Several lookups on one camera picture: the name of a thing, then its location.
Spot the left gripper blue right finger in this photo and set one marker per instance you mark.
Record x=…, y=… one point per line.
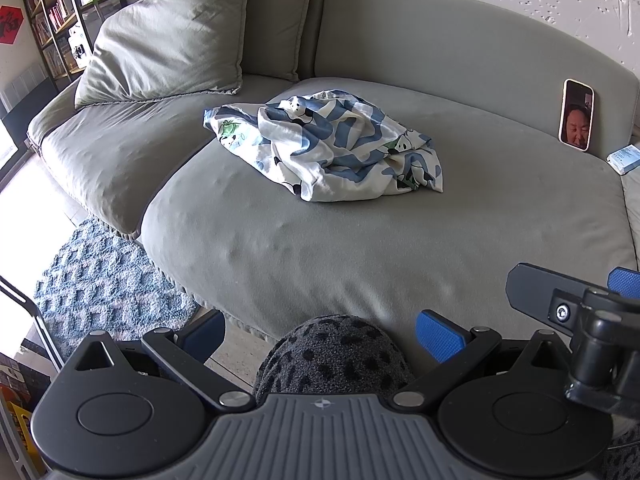
x=439, y=337

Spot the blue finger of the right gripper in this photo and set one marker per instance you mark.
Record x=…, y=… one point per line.
x=625, y=282
x=546, y=296

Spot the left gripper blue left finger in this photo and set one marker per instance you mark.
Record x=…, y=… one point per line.
x=202, y=337

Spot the panda print blue white cloth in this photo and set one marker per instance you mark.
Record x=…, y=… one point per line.
x=330, y=146

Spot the blue patterned rug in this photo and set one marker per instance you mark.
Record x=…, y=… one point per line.
x=101, y=281

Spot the dark spotted fleece knee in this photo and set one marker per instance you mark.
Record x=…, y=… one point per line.
x=333, y=354

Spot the light blue tissue pack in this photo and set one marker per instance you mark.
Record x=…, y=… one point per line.
x=625, y=159

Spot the smartphone in beige case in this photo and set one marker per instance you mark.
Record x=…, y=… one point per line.
x=577, y=112

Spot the grey green sofa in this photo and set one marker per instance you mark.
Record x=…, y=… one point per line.
x=484, y=83

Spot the yellow crate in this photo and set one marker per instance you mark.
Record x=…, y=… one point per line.
x=16, y=415

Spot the grey green throw pillow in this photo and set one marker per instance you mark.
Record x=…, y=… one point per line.
x=154, y=49

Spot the wooden bookshelf with books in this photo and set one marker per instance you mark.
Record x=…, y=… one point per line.
x=65, y=31

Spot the red wall decoration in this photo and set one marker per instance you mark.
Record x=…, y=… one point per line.
x=11, y=20

